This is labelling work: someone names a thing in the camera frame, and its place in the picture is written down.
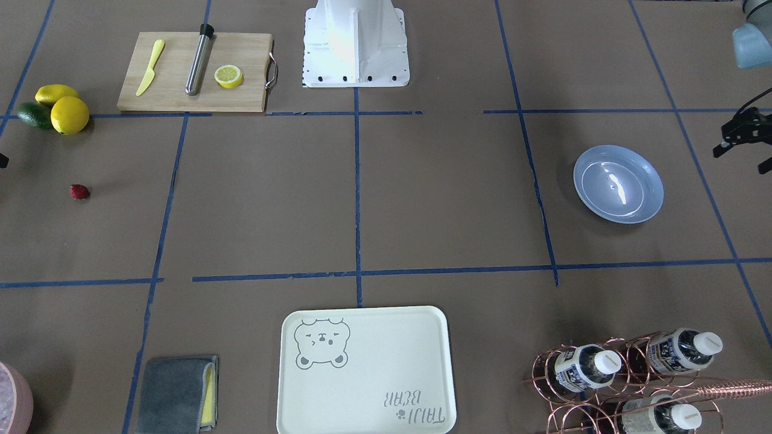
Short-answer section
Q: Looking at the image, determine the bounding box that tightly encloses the copper wire bottle rack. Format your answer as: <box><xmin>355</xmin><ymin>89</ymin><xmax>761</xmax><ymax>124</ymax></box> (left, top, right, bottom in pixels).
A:
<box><xmin>523</xmin><ymin>332</ymin><xmax>770</xmax><ymax>433</ymax></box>

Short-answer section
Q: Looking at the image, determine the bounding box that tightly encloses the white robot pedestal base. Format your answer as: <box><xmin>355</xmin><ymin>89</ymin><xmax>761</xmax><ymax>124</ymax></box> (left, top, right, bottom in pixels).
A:
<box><xmin>302</xmin><ymin>1</ymin><xmax>411</xmax><ymax>88</ymax></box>

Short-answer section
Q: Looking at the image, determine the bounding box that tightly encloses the grey yellow folded cloth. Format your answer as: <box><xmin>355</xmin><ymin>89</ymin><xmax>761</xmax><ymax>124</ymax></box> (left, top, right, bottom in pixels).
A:
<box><xmin>134</xmin><ymin>354</ymin><xmax>220</xmax><ymax>433</ymax></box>

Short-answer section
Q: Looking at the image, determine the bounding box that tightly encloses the cream bear tray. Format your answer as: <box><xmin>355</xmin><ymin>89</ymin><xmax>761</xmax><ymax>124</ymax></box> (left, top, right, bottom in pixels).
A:
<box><xmin>276</xmin><ymin>306</ymin><xmax>457</xmax><ymax>433</ymax></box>

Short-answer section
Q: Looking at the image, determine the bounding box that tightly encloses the green lime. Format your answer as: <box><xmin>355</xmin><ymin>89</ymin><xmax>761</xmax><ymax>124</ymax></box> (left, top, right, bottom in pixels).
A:
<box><xmin>16</xmin><ymin>102</ymin><xmax>54</xmax><ymax>131</ymax></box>

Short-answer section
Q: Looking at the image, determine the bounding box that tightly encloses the lemon half slice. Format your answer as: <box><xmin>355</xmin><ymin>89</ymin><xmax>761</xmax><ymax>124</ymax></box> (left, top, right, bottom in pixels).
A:
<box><xmin>214</xmin><ymin>65</ymin><xmax>244</xmax><ymax>89</ymax></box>

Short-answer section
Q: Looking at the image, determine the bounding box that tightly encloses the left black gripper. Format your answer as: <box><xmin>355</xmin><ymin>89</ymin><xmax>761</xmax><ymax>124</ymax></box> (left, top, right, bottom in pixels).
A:
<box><xmin>712</xmin><ymin>88</ymin><xmax>771</xmax><ymax>159</ymax></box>

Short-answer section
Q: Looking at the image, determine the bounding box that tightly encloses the yellow plastic knife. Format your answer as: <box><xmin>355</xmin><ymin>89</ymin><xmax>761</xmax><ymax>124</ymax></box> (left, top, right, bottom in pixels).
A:
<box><xmin>135</xmin><ymin>39</ymin><xmax>165</xmax><ymax>96</ymax></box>

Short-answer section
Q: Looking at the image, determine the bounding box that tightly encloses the yellow lemon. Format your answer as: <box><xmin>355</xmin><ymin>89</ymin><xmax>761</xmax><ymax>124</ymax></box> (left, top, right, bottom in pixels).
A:
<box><xmin>51</xmin><ymin>96</ymin><xmax>90</xmax><ymax>135</ymax></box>
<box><xmin>35</xmin><ymin>83</ymin><xmax>80</xmax><ymax>107</ymax></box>

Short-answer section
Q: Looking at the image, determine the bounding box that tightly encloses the pink bowl of ice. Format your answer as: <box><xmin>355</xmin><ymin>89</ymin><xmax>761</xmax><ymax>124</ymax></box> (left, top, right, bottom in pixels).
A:
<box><xmin>1</xmin><ymin>362</ymin><xmax>34</xmax><ymax>433</ymax></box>

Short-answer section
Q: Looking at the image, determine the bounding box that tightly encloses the wooden cutting board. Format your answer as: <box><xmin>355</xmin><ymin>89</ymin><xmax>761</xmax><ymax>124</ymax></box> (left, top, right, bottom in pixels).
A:
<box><xmin>116</xmin><ymin>32</ymin><xmax>274</xmax><ymax>113</ymax></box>

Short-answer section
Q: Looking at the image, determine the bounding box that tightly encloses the dark drink bottle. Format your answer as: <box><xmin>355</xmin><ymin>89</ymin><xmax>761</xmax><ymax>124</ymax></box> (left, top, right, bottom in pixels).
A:
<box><xmin>645</xmin><ymin>328</ymin><xmax>724</xmax><ymax>376</ymax></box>
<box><xmin>616</xmin><ymin>395</ymin><xmax>703</xmax><ymax>433</ymax></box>
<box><xmin>546</xmin><ymin>344</ymin><xmax>623</xmax><ymax>396</ymax></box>

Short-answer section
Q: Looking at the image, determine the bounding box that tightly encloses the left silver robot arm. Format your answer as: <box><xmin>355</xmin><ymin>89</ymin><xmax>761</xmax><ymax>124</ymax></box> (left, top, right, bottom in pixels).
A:
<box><xmin>712</xmin><ymin>1</ymin><xmax>771</xmax><ymax>159</ymax></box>

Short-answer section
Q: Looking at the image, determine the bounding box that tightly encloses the red strawberry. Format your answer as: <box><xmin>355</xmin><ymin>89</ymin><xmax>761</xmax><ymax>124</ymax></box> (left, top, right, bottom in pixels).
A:
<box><xmin>69</xmin><ymin>184</ymin><xmax>90</xmax><ymax>200</ymax></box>

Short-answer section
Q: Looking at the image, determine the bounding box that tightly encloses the blue plate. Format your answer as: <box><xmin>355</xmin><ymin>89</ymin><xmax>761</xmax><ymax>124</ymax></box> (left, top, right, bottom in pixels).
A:
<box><xmin>573</xmin><ymin>145</ymin><xmax>665</xmax><ymax>224</ymax></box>

